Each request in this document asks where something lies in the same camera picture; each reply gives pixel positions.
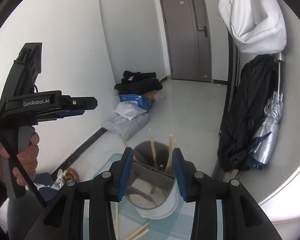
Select bamboo chopstick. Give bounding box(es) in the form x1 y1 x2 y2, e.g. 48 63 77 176
125 223 148 240
132 229 149 240
165 134 175 174
114 202 120 240
119 134 129 147
148 128 158 168

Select person left hand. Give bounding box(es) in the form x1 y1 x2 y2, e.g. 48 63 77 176
0 132 39 186

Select white utensil holder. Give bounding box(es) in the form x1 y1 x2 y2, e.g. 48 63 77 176
126 140 178 220

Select teal plaid placemat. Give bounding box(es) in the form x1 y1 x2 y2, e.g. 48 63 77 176
83 153 223 239

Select brown shoes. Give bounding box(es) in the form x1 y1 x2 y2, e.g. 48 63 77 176
64 167 80 183

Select grey plastic parcel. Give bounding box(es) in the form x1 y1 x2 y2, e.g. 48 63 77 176
102 113 149 140

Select white plastic parcel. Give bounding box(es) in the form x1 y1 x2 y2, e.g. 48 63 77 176
116 101 147 120

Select black clothes pile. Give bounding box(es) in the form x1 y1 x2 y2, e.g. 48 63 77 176
114 70 163 95

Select silver folded umbrella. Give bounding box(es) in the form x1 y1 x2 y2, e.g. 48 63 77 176
247 52 285 170

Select blue cardboard box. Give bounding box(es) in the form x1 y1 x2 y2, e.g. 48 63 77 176
119 94 153 111

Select black hanging jacket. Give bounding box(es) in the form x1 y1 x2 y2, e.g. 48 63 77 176
217 55 278 172

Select grey door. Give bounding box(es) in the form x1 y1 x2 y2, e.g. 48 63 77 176
160 0 212 83

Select white hanging bag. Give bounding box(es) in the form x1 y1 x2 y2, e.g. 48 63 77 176
218 0 287 55

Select black sliding door frame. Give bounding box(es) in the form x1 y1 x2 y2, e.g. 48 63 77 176
217 0 241 120

